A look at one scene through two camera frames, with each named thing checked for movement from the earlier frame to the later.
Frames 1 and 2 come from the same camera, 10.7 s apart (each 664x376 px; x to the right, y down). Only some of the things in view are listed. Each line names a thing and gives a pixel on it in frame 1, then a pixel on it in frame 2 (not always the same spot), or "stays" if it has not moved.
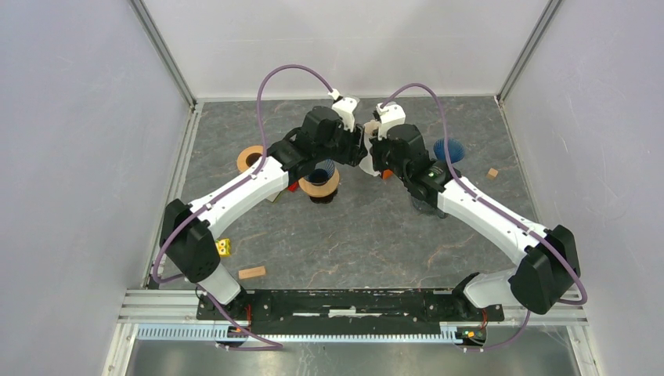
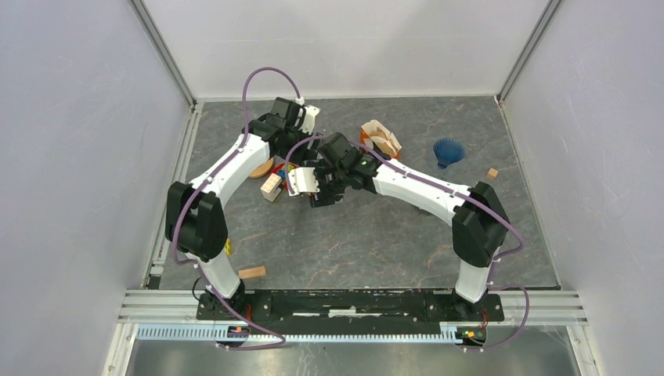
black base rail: (351, 306) stays
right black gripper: (377, 145) -> (324, 197)
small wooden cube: (492, 173) stays
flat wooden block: (251, 272) stays
